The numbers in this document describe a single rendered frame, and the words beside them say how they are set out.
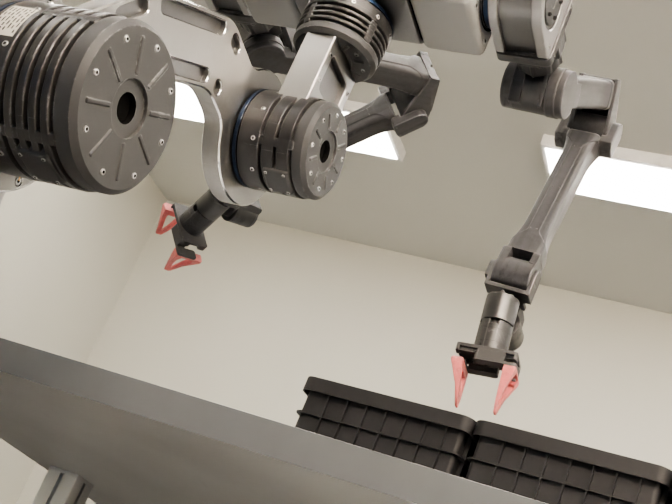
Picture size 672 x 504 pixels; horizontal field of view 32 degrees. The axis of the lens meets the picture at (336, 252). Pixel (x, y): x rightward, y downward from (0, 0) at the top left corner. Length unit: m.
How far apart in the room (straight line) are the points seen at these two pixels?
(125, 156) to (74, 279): 4.94
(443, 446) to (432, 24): 0.63
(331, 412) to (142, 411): 0.59
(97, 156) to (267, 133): 0.50
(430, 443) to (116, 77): 0.88
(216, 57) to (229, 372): 4.51
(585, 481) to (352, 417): 0.38
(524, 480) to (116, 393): 0.67
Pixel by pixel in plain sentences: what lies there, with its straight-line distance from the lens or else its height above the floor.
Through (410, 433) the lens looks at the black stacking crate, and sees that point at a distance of 1.82.
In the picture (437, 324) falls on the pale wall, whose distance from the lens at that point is 5.78.
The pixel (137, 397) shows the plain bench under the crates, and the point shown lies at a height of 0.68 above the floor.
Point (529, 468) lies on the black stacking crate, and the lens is 1.75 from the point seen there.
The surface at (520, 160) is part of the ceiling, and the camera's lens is 4.81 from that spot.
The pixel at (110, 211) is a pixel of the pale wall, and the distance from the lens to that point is 6.22.
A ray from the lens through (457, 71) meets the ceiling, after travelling 4.41.
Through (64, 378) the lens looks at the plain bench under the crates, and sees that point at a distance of 1.40.
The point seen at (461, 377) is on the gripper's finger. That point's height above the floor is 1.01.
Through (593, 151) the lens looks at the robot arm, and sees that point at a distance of 2.18.
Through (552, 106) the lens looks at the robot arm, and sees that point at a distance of 1.83.
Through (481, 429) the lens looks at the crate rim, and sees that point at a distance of 1.78.
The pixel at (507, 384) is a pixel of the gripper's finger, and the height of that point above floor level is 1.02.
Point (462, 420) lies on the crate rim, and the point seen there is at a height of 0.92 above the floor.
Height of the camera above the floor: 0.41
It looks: 22 degrees up
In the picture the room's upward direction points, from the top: 23 degrees clockwise
